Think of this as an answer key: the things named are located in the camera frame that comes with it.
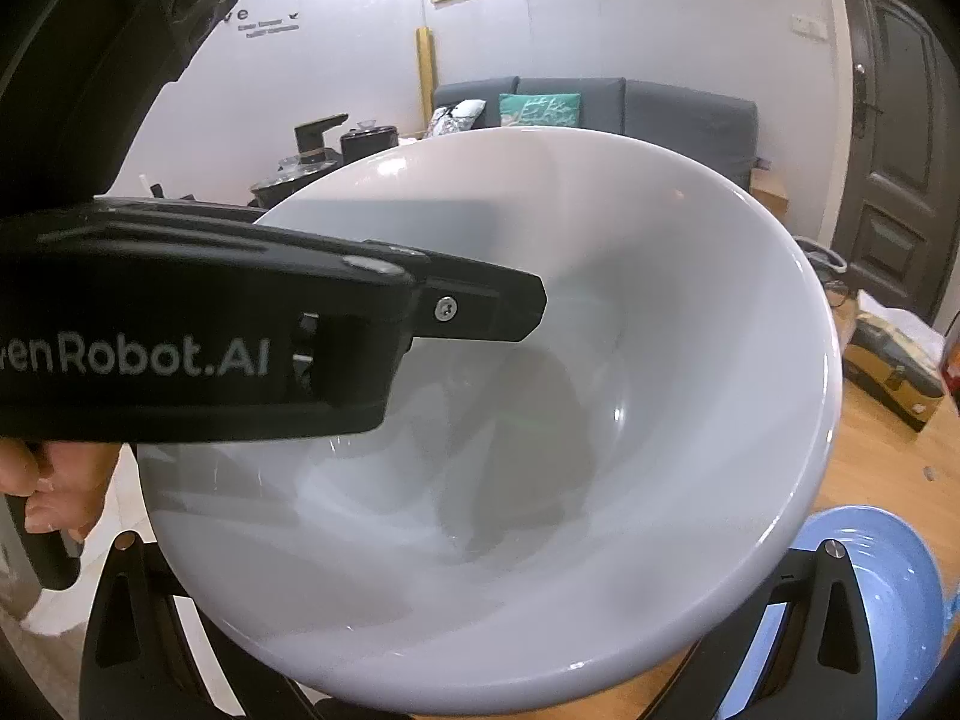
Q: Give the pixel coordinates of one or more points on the glass lidded pot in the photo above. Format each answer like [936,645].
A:
[292,176]

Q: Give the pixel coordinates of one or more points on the grey and white cushion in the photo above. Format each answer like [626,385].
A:
[454,120]

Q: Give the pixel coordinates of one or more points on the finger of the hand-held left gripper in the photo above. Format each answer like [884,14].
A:
[487,304]

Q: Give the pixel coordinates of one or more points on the person's left hand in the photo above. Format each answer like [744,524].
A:
[67,480]

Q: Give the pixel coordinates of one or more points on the grey sofa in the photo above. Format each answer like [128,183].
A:
[675,112]

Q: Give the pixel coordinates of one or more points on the teal patterned cushion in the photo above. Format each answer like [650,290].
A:
[540,111]

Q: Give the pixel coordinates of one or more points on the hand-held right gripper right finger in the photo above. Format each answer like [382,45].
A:
[806,577]

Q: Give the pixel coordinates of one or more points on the black tea machine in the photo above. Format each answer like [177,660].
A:
[319,133]

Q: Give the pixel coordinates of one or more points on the grey door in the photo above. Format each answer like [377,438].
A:
[892,127]

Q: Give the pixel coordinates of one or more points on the white ceramic bowl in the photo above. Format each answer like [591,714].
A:
[600,465]

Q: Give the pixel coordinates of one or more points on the wooden stick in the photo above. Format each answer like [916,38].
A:
[425,82]

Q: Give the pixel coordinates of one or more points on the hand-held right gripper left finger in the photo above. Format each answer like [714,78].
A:
[112,652]

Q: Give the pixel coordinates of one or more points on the wooden box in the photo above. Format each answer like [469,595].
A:
[769,191]

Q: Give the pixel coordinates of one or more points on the black and gold tissue box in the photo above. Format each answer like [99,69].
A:
[892,367]

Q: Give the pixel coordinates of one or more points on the blue plate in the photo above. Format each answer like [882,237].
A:
[892,577]

